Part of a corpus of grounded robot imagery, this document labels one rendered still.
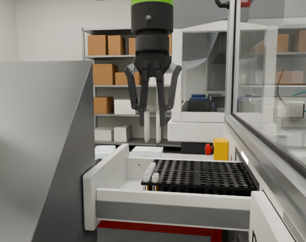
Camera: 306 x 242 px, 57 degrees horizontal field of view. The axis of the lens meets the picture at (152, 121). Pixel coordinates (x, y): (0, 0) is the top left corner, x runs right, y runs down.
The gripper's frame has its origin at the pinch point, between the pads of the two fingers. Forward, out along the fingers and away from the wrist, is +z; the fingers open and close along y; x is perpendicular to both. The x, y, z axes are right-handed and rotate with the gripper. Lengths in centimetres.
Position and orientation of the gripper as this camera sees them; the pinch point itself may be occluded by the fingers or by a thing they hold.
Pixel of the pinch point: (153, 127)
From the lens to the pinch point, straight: 63.8
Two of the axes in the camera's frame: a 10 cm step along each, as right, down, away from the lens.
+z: 0.1, 9.9, 1.2
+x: -1.5, 1.2, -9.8
